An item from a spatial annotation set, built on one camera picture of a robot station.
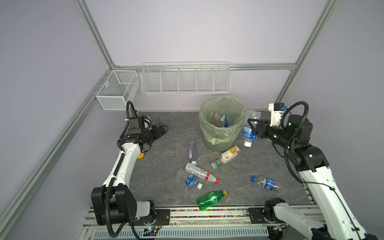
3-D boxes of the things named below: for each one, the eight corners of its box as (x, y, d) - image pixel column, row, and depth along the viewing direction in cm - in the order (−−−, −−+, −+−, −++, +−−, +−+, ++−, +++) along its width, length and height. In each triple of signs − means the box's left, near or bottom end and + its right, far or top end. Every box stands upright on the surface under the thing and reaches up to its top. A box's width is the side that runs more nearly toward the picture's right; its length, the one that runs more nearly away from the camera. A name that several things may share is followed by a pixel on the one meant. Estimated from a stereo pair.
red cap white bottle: (184, 171, 91) (184, 168, 87) (189, 164, 93) (188, 160, 89) (216, 187, 84) (217, 184, 80) (219, 179, 87) (220, 176, 83)
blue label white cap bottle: (175, 177, 88) (174, 173, 84) (181, 169, 92) (180, 165, 87) (198, 194, 82) (197, 191, 78) (204, 184, 85) (204, 181, 81)
